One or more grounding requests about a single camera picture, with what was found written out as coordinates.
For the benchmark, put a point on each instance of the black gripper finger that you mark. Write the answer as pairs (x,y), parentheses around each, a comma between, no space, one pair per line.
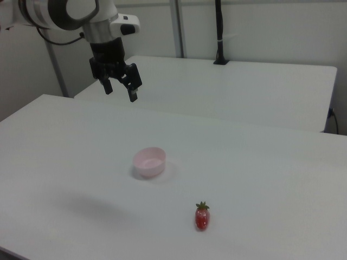
(133,80)
(107,86)

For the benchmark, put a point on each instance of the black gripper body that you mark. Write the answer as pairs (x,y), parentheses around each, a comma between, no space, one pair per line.
(107,57)

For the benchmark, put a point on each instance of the red toy strawberry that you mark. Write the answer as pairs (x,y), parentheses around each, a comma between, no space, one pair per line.
(202,219)

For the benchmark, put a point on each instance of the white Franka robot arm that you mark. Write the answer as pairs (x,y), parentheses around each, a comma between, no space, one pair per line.
(103,10)

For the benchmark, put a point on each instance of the pink plastic bowl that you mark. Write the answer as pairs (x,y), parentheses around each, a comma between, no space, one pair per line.
(151,170)

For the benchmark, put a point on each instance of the white side table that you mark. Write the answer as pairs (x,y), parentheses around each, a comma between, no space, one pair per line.
(217,89)

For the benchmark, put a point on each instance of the black pole with clamp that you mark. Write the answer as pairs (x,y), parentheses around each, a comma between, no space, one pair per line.
(219,27)

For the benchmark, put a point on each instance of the aluminium frame post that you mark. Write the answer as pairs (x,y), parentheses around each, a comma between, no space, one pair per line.
(180,27)

